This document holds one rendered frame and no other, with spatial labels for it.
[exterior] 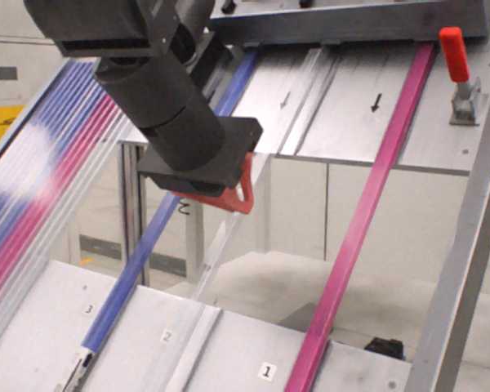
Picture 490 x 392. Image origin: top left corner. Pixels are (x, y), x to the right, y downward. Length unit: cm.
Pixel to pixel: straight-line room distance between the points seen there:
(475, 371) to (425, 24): 56
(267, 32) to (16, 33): 124
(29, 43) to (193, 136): 147
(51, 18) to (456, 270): 34
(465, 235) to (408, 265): 196
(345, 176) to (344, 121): 186
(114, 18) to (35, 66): 153
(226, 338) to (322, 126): 25
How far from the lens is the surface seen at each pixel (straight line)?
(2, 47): 182
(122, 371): 55
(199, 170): 46
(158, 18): 38
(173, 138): 43
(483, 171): 51
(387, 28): 64
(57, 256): 198
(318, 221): 255
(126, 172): 111
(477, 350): 103
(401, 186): 236
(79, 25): 37
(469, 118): 56
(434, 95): 59
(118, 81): 40
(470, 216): 48
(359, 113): 60
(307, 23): 67
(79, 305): 62
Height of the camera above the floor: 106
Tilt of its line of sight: 13 degrees down
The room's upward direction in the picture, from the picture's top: straight up
